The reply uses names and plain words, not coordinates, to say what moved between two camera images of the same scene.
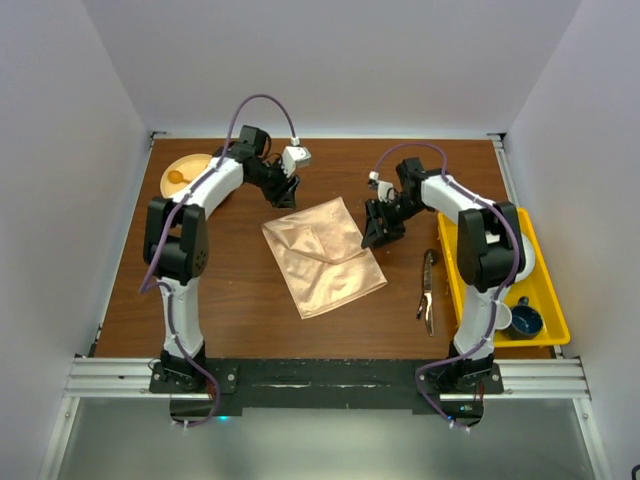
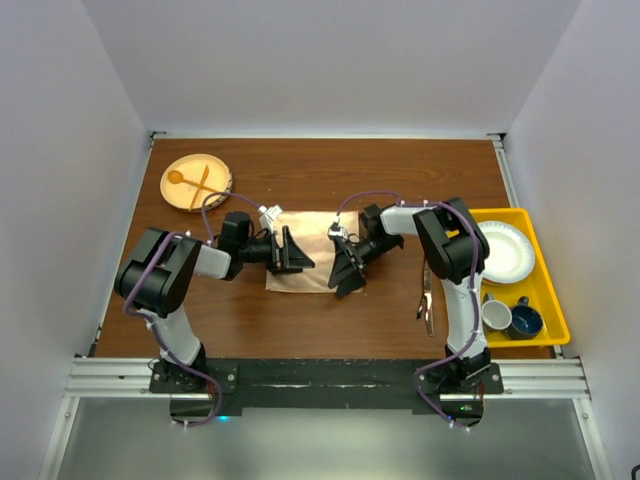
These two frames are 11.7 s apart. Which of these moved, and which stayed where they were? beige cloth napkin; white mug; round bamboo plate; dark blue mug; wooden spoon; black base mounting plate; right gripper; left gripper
Moved: right gripper; beige cloth napkin; left gripper
Stayed: dark blue mug; round bamboo plate; black base mounting plate; wooden spoon; white mug
